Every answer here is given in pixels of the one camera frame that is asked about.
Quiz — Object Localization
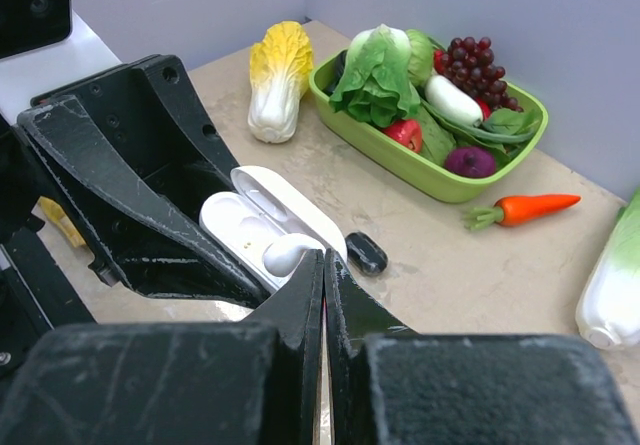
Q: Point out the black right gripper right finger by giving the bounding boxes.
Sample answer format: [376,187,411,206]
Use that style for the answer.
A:
[324,251,639,444]

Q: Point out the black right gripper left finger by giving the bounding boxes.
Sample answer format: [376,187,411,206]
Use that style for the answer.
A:
[1,251,324,444]

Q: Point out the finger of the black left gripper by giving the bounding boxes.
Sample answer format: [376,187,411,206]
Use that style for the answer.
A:
[30,54,238,221]

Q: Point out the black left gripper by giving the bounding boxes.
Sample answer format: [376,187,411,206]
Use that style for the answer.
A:
[1,96,269,375]

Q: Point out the white earbud charging case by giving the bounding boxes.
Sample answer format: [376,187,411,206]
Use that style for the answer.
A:
[199,166,348,293]

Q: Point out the black earbud charging case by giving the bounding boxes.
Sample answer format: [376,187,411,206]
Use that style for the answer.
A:
[345,231,389,276]

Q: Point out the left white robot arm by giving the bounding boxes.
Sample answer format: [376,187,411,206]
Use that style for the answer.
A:
[1,15,268,381]

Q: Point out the yellow Lays chip bag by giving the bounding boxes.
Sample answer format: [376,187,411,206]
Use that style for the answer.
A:
[38,197,86,248]

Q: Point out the yellow toy cabbage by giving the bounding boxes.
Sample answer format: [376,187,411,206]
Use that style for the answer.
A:
[248,21,313,144]

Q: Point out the orange toy carrot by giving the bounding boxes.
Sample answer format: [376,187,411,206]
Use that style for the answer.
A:
[463,194,582,231]

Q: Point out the green toy lettuce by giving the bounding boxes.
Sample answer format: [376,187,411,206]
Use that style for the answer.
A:
[329,24,421,128]

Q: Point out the green white napa cabbage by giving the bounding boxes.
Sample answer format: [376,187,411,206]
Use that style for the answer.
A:
[575,192,639,350]

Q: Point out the purple toy onion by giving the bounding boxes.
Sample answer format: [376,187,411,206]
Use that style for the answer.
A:
[444,147,497,179]

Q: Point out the red toy strawberry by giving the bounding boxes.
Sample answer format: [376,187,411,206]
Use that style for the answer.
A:
[382,119,423,153]

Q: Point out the white toy radish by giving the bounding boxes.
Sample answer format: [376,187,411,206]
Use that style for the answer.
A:
[424,75,483,128]

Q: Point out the green plastic basket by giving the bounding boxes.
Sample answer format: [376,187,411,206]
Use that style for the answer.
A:
[309,53,549,203]

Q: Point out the dark red toy grapes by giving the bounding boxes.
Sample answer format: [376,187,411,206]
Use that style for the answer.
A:
[434,36,524,112]

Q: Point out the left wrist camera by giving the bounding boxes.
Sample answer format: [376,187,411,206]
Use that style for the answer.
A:
[0,0,72,59]

